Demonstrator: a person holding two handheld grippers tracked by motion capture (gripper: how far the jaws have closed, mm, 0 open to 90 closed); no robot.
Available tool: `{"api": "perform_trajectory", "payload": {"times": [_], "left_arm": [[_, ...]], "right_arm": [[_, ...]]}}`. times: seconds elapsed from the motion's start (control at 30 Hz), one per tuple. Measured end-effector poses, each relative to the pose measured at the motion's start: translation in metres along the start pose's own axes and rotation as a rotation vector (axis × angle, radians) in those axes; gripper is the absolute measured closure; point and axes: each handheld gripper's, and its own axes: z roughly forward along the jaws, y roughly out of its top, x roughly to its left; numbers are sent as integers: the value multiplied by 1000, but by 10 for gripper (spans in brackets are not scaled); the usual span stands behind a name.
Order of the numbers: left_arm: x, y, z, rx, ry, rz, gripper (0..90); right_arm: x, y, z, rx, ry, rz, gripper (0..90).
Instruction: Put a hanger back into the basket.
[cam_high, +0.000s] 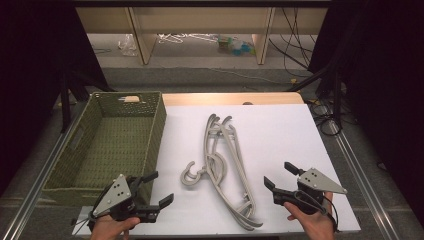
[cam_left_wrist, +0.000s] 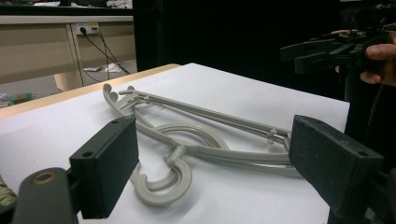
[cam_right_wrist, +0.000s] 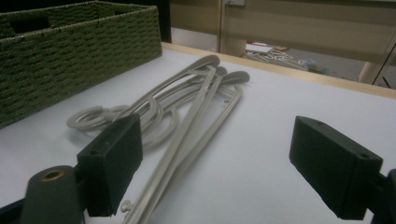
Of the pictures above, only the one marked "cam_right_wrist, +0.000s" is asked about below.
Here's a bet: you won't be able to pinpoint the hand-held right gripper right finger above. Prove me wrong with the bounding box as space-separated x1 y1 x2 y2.
289 115 385 221

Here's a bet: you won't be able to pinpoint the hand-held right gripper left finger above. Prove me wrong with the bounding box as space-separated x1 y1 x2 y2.
76 113 144 218

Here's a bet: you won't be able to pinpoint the green woven basket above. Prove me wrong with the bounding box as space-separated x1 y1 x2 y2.
0 0 163 130

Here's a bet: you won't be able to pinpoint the grey plastic hanger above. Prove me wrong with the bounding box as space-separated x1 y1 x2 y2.
65 54 221 224
104 65 228 206
139 70 251 188

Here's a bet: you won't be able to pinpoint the white table mat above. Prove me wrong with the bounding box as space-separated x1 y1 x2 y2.
0 48 396 224

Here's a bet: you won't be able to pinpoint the colourful plastic packets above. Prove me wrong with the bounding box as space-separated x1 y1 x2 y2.
300 59 331 76

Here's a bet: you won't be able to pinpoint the pile of white hangers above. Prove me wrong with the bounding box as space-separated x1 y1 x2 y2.
244 49 307 70

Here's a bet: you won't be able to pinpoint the white flat packet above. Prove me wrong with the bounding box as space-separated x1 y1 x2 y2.
246 42 275 54

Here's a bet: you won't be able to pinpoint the light wooden shelf unit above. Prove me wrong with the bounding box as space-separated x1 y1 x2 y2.
169 0 396 86

